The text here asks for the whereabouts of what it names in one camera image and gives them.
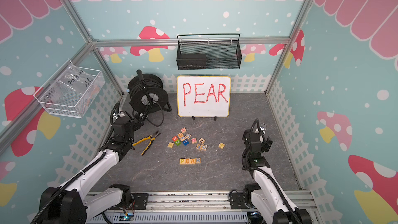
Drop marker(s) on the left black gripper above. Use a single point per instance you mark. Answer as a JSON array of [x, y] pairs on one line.
[[136, 124]]

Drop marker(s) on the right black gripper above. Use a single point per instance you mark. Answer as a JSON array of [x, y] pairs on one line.
[[266, 146]]

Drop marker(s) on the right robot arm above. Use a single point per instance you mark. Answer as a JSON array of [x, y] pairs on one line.
[[266, 194]]

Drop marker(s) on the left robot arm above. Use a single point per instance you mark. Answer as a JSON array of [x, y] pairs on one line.
[[69, 203]]

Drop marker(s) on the blue letter block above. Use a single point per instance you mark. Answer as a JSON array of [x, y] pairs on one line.
[[185, 142]]

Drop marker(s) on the white board with PEAR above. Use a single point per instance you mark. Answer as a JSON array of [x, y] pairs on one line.
[[203, 96]]

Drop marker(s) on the wooden block far right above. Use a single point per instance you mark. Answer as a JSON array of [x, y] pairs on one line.
[[221, 145]]

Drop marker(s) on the black box in basket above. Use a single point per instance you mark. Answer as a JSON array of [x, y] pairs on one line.
[[191, 61]]

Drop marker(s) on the black cable reel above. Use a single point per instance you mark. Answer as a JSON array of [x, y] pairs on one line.
[[147, 96]]

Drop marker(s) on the clear acrylic wall bin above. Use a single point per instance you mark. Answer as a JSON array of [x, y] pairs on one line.
[[70, 91]]

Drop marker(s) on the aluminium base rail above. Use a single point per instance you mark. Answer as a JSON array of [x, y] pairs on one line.
[[187, 207]]

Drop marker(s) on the black wire mesh basket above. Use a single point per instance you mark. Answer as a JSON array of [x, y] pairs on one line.
[[222, 50]]

